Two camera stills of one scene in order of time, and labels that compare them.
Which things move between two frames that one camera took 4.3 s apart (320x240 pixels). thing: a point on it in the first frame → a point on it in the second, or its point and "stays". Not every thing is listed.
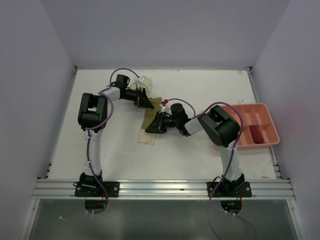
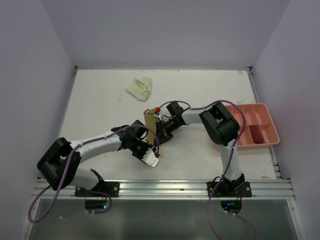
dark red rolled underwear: (256, 134) stays
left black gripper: (141, 99) → (147, 146)
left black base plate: (93, 189) stays
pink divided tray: (254, 115) stays
